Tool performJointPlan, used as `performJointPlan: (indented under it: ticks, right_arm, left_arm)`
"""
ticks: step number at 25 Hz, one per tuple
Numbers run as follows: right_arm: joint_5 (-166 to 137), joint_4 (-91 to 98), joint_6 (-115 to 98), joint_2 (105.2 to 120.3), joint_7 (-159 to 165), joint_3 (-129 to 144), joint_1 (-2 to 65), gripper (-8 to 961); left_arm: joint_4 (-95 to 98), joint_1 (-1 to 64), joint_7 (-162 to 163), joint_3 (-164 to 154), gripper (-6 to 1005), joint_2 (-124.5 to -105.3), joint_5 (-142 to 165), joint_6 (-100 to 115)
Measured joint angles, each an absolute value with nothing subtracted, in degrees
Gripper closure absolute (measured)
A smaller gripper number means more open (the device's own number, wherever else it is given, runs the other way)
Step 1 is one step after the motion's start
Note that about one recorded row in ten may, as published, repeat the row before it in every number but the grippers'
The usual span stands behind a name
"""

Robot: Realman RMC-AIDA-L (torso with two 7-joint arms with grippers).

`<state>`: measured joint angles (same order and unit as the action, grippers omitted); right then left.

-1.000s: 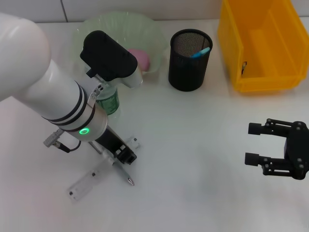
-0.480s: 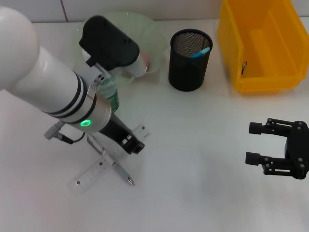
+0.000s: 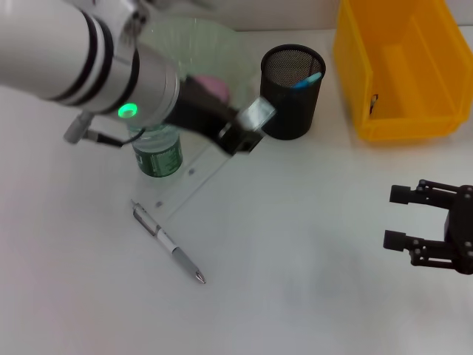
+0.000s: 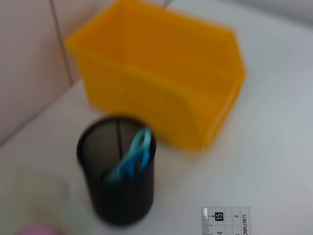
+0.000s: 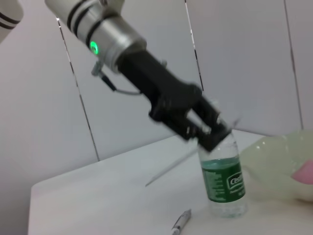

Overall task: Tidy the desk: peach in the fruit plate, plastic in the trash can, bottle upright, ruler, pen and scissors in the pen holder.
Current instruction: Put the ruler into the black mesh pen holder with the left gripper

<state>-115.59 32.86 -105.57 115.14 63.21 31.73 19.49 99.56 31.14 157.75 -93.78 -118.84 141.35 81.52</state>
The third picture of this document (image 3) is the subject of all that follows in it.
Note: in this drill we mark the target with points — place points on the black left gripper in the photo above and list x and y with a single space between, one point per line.
199 114

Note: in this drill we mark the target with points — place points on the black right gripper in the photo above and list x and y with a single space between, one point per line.
462 229

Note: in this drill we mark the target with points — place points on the clear plastic ruler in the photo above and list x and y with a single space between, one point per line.
258 112

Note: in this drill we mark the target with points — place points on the pink peach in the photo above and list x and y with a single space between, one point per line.
216 87

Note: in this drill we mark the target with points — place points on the clear water bottle green label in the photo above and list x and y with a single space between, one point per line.
159 159

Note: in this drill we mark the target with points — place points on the blue scissors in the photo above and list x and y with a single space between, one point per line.
306 81

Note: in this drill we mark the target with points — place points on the silver white pen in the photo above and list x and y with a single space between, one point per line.
170 246

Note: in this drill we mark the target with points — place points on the black mesh pen holder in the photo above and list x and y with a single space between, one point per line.
292 114

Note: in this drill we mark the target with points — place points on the translucent green fruit bowl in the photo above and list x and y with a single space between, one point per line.
207 48

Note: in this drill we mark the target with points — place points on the yellow plastic bin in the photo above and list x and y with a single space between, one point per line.
403 74

